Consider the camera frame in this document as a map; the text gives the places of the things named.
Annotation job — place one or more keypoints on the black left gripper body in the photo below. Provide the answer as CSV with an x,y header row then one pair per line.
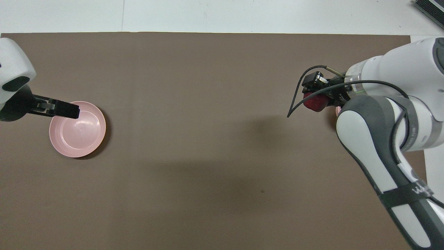
x,y
15,106

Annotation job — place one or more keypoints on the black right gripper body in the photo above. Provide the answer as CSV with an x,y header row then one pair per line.
x,y
340,92

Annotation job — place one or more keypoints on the dark red apple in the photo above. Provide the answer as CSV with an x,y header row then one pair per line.
x,y
316,103

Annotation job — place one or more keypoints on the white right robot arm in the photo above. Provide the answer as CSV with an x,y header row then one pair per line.
x,y
374,132

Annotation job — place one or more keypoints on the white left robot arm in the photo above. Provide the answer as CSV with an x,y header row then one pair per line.
x,y
14,60

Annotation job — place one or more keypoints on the pink bowl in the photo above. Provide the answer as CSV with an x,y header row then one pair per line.
x,y
338,111

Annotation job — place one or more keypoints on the pink plate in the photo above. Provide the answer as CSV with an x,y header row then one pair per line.
x,y
78,133

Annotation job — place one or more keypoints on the black ribbed panel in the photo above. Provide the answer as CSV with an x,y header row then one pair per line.
x,y
432,8

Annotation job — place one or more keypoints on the brown table mat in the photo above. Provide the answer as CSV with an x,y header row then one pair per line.
x,y
208,156

